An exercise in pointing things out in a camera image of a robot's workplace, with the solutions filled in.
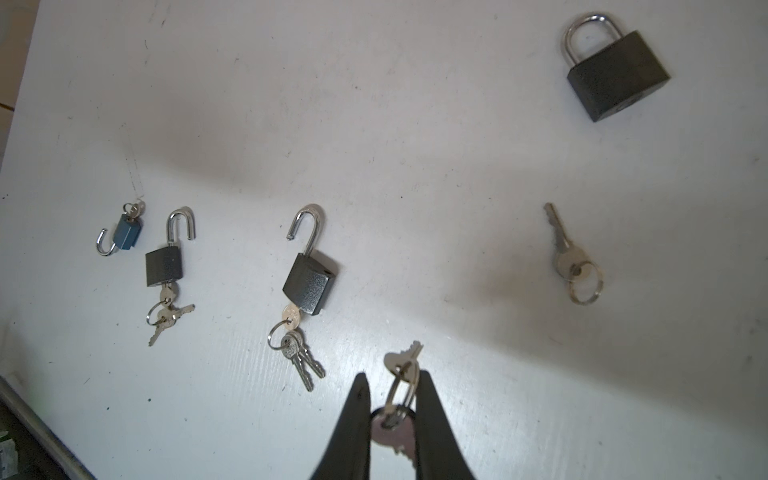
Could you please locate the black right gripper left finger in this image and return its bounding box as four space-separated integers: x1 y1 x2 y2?
311 372 371 480

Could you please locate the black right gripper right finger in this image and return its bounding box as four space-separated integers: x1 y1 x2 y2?
415 370 475 480

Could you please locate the small padlock key bunch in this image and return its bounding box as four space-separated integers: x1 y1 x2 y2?
371 340 423 467

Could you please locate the medium padlock key bunch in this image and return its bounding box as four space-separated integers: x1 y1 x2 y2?
267 303 326 392

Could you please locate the medium black padlock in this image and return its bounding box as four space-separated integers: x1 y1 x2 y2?
282 204 336 316

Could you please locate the smallest padlock key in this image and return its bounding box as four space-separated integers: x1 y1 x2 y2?
543 202 604 306

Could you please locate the large black padlock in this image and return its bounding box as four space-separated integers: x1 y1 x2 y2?
145 206 196 287

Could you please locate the smallest black padlock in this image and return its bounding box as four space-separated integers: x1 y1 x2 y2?
561 12 671 122

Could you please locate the large padlock key bunch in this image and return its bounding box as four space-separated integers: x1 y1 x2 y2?
145 282 196 347

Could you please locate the blue padlock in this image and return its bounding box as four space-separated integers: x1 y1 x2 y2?
95 200 145 257

